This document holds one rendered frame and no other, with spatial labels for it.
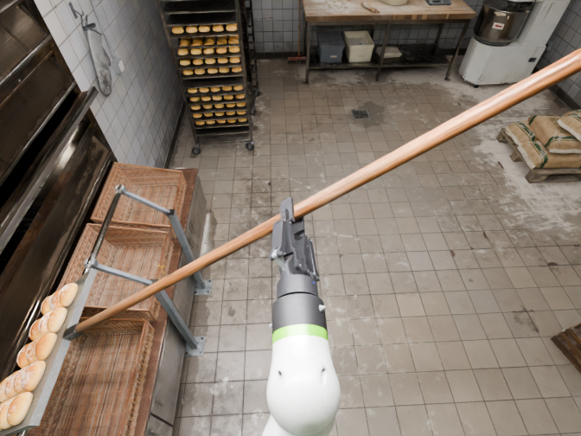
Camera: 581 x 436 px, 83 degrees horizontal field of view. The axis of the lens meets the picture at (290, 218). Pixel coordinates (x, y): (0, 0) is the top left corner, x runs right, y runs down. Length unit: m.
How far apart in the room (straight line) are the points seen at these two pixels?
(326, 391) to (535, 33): 5.55
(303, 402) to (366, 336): 2.19
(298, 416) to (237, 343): 2.13
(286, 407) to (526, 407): 2.52
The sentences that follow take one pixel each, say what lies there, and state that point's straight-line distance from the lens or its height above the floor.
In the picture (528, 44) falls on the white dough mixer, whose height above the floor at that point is 0.59.
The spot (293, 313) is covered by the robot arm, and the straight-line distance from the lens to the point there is 0.54.
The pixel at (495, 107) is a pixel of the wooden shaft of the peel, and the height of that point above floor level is 2.17.
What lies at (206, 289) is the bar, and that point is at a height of 0.01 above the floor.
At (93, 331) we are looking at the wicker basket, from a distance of 2.24.
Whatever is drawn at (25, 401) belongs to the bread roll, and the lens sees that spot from 1.54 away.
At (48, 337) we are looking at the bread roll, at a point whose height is 1.22.
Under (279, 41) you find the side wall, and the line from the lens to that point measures 5.88.
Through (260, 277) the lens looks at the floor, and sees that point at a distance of 2.83.
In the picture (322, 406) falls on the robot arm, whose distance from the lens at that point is 0.51.
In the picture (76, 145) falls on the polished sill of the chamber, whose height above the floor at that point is 1.18.
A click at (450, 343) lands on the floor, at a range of 2.85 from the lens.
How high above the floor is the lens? 2.45
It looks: 50 degrees down
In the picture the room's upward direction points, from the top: straight up
